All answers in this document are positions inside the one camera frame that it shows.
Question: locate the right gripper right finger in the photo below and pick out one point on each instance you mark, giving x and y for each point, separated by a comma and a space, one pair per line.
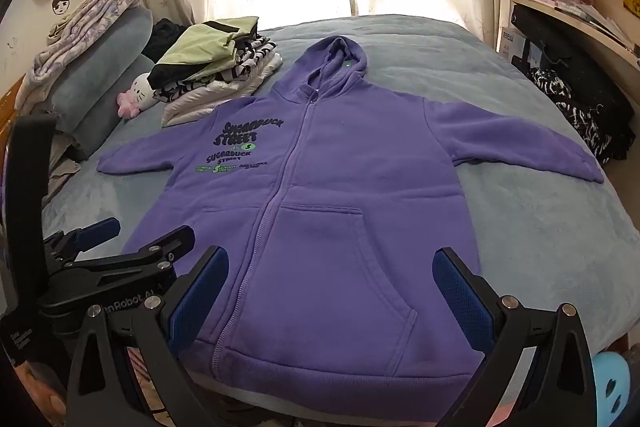
559, 388

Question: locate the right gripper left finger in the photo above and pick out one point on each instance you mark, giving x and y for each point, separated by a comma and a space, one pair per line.
102, 388

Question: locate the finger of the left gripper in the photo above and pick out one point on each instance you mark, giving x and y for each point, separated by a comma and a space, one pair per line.
168, 248
65, 247

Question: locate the black white patterned garment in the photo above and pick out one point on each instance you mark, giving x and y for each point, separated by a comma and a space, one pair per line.
248, 56

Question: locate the blue plastic stool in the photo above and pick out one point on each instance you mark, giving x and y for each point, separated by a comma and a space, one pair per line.
613, 385

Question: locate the green black folded jacket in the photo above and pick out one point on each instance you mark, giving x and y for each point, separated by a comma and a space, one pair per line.
204, 49

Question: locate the grey-blue pillow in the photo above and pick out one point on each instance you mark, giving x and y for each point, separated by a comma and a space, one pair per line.
83, 99

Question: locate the purple zip hoodie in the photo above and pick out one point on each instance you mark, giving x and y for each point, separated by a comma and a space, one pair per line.
331, 196

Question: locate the white pink cat plush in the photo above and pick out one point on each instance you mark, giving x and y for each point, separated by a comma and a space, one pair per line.
138, 98

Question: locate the white folded garment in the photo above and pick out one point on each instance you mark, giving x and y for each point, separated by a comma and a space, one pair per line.
202, 101

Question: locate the grey-blue bed blanket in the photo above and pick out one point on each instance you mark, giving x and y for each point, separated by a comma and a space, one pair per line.
541, 236

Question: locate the black white hanging clothes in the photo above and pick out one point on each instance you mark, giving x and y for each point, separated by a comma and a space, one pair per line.
577, 85

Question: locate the floral folded quilt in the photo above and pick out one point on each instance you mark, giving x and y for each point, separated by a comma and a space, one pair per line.
66, 42

